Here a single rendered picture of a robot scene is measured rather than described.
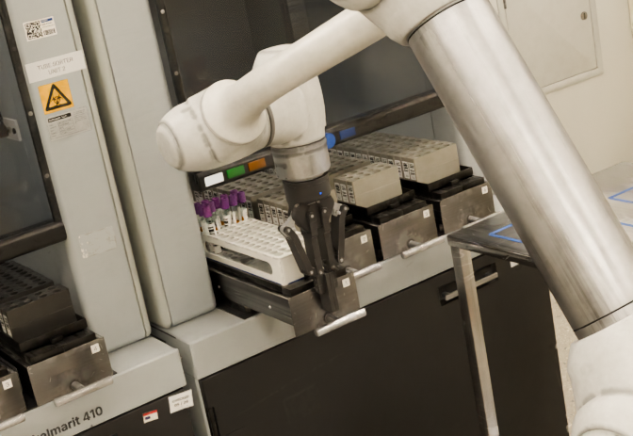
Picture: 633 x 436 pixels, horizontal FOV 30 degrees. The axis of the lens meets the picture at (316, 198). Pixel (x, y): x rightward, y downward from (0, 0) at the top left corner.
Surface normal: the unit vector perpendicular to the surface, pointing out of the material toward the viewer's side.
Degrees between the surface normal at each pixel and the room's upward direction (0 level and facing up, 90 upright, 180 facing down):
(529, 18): 90
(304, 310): 90
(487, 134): 80
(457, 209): 90
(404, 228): 90
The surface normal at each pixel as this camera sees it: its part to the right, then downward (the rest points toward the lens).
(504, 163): -0.60, 0.19
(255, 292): -0.81, 0.30
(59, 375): 0.55, 0.14
